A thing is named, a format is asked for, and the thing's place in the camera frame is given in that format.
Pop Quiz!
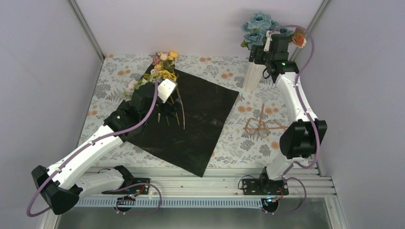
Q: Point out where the blue rose stem bunch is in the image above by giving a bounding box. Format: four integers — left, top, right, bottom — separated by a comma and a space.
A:
241, 12, 281, 50

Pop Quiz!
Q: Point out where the black wrapping paper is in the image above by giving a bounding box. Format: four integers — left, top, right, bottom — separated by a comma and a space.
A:
128, 69, 239, 177

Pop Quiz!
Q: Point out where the colourful artificial flower bouquet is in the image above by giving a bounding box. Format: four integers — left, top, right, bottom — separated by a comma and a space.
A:
124, 52, 184, 126

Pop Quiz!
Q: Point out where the pink orange rose stem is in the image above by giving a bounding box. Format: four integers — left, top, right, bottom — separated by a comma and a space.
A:
291, 28, 307, 48

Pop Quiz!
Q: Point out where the tan raffia ribbon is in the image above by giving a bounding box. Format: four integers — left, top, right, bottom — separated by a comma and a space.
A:
243, 103, 288, 139

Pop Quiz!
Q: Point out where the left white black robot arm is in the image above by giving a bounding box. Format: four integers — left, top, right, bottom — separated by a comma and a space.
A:
26, 79, 177, 217

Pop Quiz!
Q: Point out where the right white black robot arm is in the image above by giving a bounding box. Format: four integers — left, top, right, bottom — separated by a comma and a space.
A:
249, 31, 327, 195

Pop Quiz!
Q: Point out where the white ribbed ceramic vase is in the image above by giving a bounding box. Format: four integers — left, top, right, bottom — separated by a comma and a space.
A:
243, 62, 266, 93

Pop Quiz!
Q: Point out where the floral patterned table mat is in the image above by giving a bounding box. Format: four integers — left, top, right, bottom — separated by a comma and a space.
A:
80, 54, 290, 168

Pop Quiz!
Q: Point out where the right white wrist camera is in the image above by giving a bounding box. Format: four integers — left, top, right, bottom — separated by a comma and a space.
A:
263, 31, 277, 52

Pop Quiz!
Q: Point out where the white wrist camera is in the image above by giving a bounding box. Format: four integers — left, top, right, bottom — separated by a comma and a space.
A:
158, 79, 177, 103
263, 31, 277, 52

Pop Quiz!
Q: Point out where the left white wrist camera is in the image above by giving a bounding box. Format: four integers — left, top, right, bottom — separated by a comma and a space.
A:
158, 79, 177, 103

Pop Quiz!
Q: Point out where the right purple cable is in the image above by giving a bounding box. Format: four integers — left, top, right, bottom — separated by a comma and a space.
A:
260, 24, 321, 216

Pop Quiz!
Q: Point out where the right vertical aluminium post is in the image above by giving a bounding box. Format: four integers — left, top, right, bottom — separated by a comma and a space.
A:
290, 0, 331, 61

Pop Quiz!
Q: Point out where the vertical aluminium post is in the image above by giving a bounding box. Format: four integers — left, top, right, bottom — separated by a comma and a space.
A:
67, 0, 105, 62
290, 0, 331, 61

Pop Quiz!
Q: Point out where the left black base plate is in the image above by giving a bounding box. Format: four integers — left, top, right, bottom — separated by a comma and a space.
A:
102, 177, 150, 196

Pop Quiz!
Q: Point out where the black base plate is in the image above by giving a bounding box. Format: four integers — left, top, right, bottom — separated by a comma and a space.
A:
242, 178, 289, 196
102, 177, 150, 196

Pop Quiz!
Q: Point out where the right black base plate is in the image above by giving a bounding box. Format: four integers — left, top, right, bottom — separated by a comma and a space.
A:
242, 178, 289, 196

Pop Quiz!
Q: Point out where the left vertical aluminium post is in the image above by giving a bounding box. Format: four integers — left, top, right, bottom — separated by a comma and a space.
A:
67, 0, 105, 62

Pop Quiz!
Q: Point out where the aluminium rail frame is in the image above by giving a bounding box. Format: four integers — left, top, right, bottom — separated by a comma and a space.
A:
38, 60, 337, 229

